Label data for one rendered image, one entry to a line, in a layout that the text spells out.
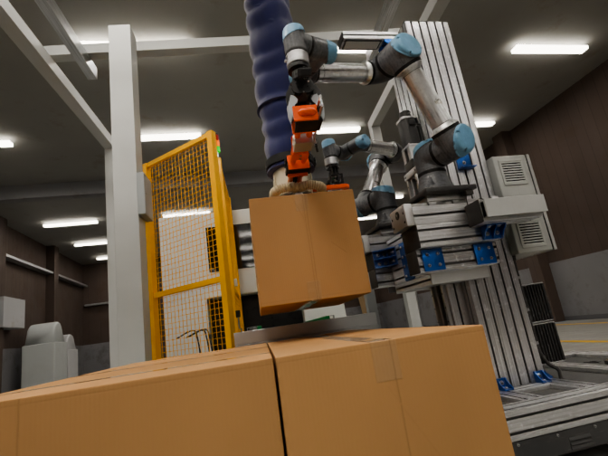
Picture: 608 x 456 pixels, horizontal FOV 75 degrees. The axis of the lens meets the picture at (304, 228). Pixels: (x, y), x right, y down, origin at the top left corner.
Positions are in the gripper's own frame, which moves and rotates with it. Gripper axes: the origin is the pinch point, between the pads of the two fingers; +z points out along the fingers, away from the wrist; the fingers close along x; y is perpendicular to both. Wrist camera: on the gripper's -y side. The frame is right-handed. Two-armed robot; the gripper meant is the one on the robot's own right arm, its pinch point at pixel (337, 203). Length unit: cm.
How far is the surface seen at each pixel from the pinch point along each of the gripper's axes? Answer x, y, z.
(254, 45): -35, 35, -72
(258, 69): -35, 35, -59
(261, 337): -49, 3, 62
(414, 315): 135, -280, 72
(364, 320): 2, 3, 62
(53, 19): -175, -69, -189
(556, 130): 526, -421, -210
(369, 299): 22, -53, 51
